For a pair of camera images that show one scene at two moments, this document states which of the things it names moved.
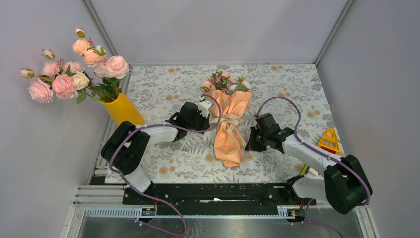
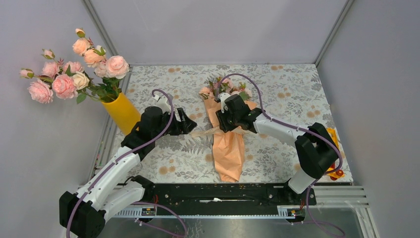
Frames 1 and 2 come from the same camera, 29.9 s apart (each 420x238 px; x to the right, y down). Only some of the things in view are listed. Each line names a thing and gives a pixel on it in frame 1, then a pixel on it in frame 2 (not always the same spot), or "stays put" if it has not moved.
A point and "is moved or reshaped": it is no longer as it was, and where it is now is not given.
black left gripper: x=205 y=121 → x=183 y=127
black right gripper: x=251 y=145 → x=221 y=118
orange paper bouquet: x=228 y=96 is moved or reshaped
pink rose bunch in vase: x=68 y=80 stays put
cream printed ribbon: x=230 y=122 is moved or reshaped
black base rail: x=215 y=199 stays put
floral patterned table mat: x=291 y=93 stays put
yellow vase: x=122 y=109 stays put
